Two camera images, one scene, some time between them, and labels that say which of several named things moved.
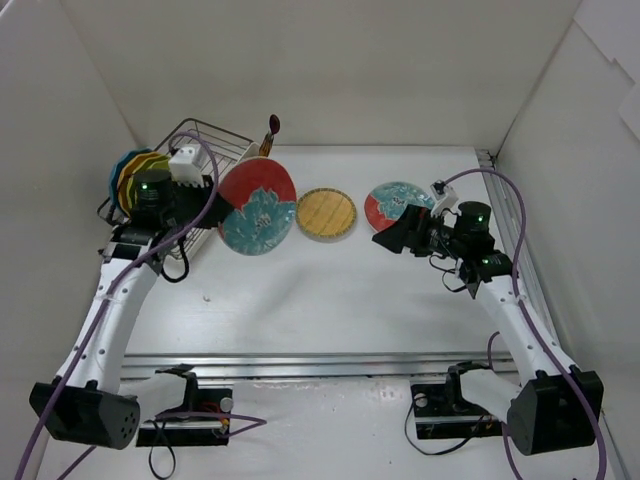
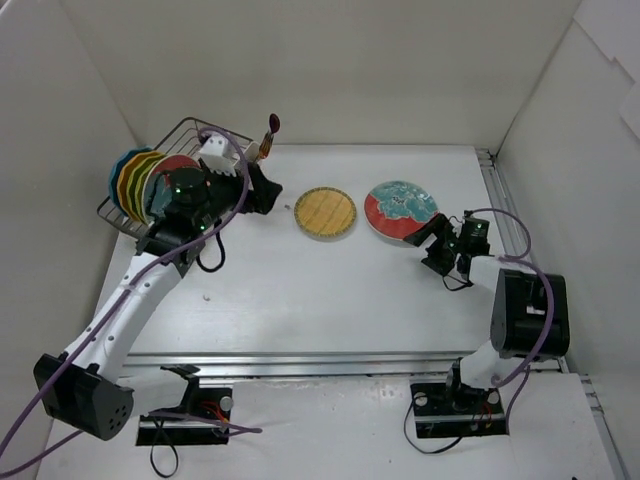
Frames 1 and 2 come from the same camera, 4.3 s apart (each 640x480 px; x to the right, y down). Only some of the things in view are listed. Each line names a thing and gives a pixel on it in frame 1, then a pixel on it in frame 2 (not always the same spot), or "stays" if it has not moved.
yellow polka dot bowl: x=127 y=170 stays
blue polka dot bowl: x=114 y=192 stays
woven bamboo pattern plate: x=325 y=215 stays
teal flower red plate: x=385 y=203 stays
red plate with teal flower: x=263 y=195 to x=157 y=183
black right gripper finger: x=396 y=236 to x=439 y=225
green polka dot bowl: x=157 y=162 to x=138 y=195
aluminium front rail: x=318 y=366 stays
